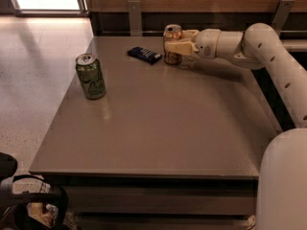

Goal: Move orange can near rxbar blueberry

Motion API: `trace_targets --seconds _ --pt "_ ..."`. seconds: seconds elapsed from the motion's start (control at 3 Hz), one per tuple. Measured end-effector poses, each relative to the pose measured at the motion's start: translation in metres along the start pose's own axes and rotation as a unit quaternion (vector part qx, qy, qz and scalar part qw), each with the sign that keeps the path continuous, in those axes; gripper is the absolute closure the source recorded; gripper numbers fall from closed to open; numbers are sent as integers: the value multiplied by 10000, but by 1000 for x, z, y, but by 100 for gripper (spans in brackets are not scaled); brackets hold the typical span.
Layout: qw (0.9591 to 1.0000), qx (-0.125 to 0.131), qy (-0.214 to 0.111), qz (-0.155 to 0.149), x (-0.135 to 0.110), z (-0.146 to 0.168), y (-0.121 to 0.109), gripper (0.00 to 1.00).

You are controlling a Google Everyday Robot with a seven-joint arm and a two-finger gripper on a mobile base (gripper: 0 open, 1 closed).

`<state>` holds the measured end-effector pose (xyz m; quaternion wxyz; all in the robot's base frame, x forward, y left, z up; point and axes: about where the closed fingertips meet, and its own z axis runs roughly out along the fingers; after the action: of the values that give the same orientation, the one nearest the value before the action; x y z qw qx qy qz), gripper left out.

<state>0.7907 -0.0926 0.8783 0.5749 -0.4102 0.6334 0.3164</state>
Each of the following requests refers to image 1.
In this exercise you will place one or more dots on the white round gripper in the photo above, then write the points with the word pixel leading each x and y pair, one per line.
pixel 207 43

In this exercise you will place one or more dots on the green soda can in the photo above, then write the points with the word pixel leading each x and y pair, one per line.
pixel 90 76

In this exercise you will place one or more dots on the left metal wall bracket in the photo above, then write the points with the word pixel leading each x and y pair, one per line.
pixel 135 17

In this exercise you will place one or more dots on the metal wall bracket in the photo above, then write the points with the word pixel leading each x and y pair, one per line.
pixel 281 14
pixel 135 17

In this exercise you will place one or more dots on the blue rxbar wrapper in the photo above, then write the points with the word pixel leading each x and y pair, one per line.
pixel 144 55

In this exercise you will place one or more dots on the right metal wall bracket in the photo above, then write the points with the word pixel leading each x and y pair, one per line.
pixel 281 14

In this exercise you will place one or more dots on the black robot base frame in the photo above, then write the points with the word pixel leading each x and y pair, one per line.
pixel 13 207

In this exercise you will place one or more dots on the grey table drawer cabinet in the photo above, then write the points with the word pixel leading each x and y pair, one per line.
pixel 159 202

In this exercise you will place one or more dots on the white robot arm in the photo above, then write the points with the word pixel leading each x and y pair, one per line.
pixel 281 202

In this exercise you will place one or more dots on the orange soda can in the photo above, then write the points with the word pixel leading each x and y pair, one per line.
pixel 172 56

